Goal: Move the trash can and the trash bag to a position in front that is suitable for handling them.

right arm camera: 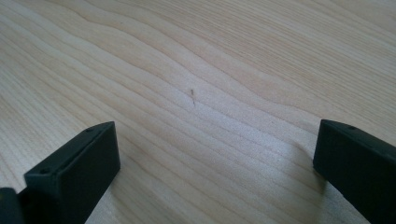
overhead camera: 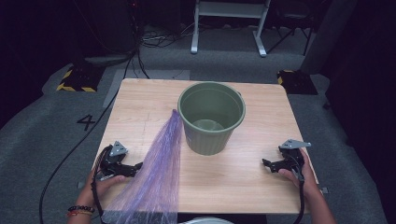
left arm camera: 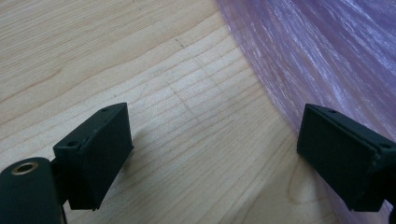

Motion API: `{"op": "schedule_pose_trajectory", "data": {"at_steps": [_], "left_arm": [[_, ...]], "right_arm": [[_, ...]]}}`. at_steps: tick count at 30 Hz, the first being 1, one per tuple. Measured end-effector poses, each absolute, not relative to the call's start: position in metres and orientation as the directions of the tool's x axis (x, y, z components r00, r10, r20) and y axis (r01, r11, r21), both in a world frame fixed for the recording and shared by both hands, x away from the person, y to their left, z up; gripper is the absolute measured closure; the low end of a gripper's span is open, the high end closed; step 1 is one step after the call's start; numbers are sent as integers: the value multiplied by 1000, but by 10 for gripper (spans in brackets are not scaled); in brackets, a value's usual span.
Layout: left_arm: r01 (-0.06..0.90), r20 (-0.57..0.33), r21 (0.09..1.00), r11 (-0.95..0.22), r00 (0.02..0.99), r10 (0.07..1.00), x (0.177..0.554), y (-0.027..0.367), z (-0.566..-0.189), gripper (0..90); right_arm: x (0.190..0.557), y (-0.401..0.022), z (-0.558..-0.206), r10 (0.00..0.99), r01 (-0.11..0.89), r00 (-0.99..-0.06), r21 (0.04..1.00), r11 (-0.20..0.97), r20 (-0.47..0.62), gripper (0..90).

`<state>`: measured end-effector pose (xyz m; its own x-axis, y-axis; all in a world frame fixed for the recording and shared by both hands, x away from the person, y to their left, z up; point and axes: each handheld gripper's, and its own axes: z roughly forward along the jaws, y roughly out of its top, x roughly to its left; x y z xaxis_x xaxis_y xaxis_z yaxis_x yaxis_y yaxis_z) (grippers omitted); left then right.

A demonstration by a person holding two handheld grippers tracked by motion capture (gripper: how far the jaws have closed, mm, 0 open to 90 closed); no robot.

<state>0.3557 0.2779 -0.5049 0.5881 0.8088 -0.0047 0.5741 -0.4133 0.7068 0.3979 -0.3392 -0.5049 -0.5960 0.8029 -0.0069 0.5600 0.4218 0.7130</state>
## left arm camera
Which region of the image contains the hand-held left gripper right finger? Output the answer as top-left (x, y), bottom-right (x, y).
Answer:
top-left (296, 103), bottom-right (396, 213)

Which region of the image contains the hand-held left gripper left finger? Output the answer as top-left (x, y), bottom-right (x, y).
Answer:
top-left (52, 102), bottom-right (135, 212)

